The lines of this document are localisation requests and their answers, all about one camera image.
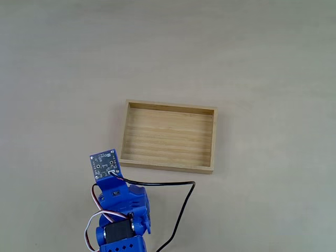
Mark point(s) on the blue camera circuit board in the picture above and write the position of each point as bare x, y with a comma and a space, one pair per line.
105, 164

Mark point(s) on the shallow wooden box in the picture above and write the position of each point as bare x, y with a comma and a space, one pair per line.
168, 136

